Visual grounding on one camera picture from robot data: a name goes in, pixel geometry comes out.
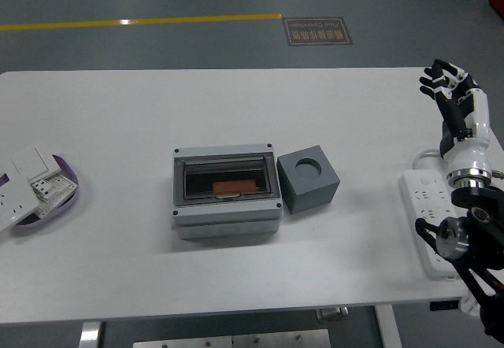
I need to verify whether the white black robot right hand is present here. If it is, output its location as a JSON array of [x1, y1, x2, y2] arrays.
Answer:
[[418, 58, 494, 180]]

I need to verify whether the orange cylinder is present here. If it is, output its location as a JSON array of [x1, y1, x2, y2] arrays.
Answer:
[[212, 180, 257, 194]]

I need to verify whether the grey box with clear lid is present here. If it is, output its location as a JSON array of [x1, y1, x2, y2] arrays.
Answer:
[[170, 142, 284, 241]]

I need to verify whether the grey cube with round hole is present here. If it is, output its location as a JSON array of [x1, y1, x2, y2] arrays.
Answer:
[[276, 145, 341, 216]]

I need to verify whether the white power strip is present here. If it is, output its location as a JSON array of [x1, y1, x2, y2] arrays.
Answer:
[[398, 168, 460, 281]]

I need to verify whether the black table control panel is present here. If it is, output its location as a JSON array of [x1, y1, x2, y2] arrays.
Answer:
[[429, 301, 461, 313]]

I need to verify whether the brown floor sign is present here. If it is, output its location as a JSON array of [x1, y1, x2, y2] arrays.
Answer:
[[281, 16, 354, 46]]

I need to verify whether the white table leg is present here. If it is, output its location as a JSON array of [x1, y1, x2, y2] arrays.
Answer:
[[373, 304, 402, 348], [78, 321, 104, 348]]

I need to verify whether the purple plastic tray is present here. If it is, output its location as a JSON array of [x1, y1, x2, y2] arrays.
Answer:
[[0, 154, 80, 238]]

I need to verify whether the white socket insert module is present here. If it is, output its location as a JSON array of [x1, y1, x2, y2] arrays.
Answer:
[[29, 173, 79, 219]]

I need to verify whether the large white socket panel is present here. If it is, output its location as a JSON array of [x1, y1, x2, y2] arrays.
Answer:
[[0, 172, 40, 233]]

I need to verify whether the white power cord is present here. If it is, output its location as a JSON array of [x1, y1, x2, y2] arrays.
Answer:
[[411, 147, 485, 320]]

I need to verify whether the silver table bracket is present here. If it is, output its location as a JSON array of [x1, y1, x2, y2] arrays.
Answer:
[[317, 307, 350, 321]]

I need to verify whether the grey metal base plate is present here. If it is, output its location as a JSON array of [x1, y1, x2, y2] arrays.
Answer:
[[132, 328, 332, 348]]

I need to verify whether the white switch plate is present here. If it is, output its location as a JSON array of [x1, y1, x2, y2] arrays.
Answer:
[[10, 146, 64, 182]]

